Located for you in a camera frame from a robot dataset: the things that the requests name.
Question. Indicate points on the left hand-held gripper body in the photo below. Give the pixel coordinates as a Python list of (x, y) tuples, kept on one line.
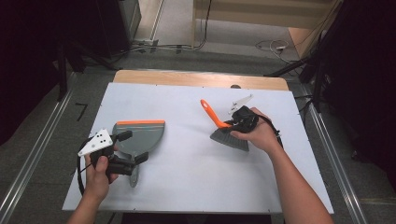
[(99, 142)]

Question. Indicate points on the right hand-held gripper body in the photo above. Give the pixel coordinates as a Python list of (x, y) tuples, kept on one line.
[(246, 119)]

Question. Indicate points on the grey dustpan with orange edge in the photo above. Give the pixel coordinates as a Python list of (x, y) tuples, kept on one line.
[(143, 137)]

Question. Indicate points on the person's right hand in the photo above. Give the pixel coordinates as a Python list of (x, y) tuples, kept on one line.
[(264, 135)]

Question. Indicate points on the person's left hand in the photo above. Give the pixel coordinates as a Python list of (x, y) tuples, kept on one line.
[(98, 183)]

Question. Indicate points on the dark round table grommet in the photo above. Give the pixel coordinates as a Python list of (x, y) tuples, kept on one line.
[(235, 86)]

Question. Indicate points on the white table board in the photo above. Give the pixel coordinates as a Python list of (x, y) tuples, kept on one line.
[(186, 174)]

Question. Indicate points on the wooden table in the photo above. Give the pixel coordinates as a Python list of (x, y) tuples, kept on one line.
[(186, 78)]

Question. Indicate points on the black metal stand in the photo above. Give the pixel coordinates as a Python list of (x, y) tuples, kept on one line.
[(63, 74)]

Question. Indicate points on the black tripod stand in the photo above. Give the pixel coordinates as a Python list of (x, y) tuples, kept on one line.
[(317, 62)]

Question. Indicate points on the light wooden furniture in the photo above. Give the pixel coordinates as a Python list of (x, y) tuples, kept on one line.
[(264, 14)]

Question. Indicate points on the dark cabinet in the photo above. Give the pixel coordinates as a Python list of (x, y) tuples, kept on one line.
[(121, 25)]

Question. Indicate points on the metal floor rail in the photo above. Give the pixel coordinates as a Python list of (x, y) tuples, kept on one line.
[(345, 186), (37, 146)]

